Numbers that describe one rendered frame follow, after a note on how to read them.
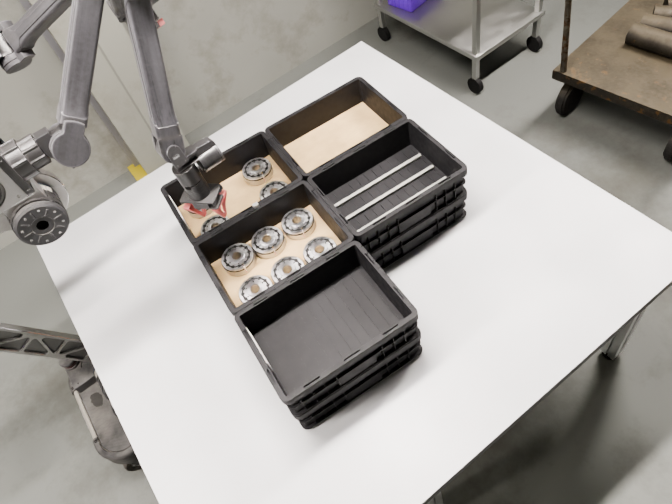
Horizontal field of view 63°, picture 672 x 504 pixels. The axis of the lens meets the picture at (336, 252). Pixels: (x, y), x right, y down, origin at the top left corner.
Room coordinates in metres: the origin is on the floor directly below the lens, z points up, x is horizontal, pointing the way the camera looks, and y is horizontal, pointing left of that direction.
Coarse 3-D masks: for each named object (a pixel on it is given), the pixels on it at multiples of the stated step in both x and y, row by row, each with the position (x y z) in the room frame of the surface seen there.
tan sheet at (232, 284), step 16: (304, 208) 1.19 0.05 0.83; (320, 224) 1.11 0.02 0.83; (288, 240) 1.09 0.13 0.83; (304, 240) 1.07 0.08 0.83; (336, 240) 1.03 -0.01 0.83; (256, 256) 1.07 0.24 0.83; (224, 272) 1.05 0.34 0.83; (256, 272) 1.01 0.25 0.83; (288, 272) 0.97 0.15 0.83; (240, 304) 0.92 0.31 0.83
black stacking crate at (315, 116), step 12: (360, 84) 1.60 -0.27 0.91; (336, 96) 1.58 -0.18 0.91; (348, 96) 1.59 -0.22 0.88; (360, 96) 1.60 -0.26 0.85; (372, 96) 1.52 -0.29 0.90; (312, 108) 1.55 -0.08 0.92; (324, 108) 1.56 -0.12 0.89; (336, 108) 1.57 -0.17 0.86; (348, 108) 1.59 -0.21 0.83; (372, 108) 1.54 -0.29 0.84; (384, 108) 1.46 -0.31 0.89; (288, 120) 1.52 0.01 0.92; (300, 120) 1.53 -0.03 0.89; (312, 120) 1.55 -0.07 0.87; (324, 120) 1.56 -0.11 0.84; (384, 120) 1.47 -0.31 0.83; (396, 120) 1.39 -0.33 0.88; (276, 132) 1.51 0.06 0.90; (288, 132) 1.52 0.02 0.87; (300, 132) 1.53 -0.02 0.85
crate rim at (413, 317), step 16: (336, 256) 0.90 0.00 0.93; (368, 256) 0.86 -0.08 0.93; (304, 272) 0.88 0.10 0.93; (384, 272) 0.80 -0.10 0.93; (256, 304) 0.83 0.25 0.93; (240, 320) 0.80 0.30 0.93; (416, 320) 0.64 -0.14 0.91; (384, 336) 0.62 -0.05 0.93; (256, 352) 0.69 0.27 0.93; (352, 352) 0.61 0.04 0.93; (368, 352) 0.60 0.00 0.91; (336, 368) 0.58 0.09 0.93; (272, 384) 0.59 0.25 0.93; (304, 384) 0.57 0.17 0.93; (320, 384) 0.56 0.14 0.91; (288, 400) 0.54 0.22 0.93
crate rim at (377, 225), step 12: (408, 120) 1.32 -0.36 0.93; (384, 132) 1.30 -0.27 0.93; (420, 132) 1.26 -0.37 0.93; (348, 156) 1.25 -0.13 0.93; (324, 168) 1.24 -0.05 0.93; (312, 180) 1.20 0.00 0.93; (444, 180) 1.03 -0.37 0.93; (456, 180) 1.03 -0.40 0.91; (432, 192) 1.01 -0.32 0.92; (408, 204) 0.99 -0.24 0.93; (384, 216) 0.98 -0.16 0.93; (396, 216) 0.97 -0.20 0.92; (348, 228) 0.98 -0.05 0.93; (372, 228) 0.95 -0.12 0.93; (360, 240) 0.94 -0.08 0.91
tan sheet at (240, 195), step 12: (276, 168) 1.41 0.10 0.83; (228, 180) 1.43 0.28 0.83; (240, 180) 1.41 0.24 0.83; (276, 180) 1.36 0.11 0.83; (288, 180) 1.34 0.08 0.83; (228, 192) 1.37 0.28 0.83; (240, 192) 1.36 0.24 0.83; (252, 192) 1.34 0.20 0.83; (228, 204) 1.32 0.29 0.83; (240, 204) 1.30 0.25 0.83; (228, 216) 1.27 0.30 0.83; (192, 228) 1.27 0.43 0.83
